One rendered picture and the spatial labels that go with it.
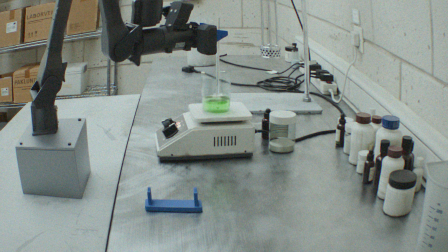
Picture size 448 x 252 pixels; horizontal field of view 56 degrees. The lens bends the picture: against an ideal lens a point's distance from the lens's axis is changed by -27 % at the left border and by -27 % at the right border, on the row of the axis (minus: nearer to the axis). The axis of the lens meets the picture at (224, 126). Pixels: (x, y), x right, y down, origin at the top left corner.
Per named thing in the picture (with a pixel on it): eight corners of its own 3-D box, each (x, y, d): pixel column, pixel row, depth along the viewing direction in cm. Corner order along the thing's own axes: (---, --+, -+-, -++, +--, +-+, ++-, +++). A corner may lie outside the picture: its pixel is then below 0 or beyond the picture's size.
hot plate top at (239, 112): (193, 123, 115) (193, 118, 114) (187, 107, 126) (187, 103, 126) (253, 120, 117) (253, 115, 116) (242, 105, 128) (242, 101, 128)
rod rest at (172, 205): (145, 211, 91) (142, 192, 90) (145, 203, 95) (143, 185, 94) (202, 212, 92) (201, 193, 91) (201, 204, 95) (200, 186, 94)
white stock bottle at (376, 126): (384, 153, 118) (387, 119, 115) (369, 155, 117) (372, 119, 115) (378, 147, 122) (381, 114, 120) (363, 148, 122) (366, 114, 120)
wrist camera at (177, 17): (170, 32, 104) (170, 2, 102) (154, 30, 110) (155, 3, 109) (197, 28, 107) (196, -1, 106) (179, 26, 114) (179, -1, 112)
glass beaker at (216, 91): (200, 109, 123) (200, 70, 120) (231, 109, 123) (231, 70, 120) (200, 118, 116) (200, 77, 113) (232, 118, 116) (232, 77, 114)
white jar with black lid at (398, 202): (405, 219, 82) (413, 184, 80) (378, 214, 86) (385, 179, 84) (413, 205, 88) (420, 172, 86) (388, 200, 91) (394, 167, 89)
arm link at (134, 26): (114, 59, 99) (119, 3, 95) (103, 52, 105) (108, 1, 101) (165, 51, 105) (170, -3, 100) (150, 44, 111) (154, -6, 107)
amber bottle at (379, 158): (387, 188, 97) (394, 144, 94) (372, 189, 98) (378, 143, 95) (386, 181, 101) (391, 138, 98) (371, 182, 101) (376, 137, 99)
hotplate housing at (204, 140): (158, 162, 115) (156, 125, 113) (155, 142, 128) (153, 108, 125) (265, 157, 119) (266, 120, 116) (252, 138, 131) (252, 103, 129)
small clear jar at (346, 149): (366, 155, 117) (368, 128, 115) (346, 157, 117) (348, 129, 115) (360, 147, 123) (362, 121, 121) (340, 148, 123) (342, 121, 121)
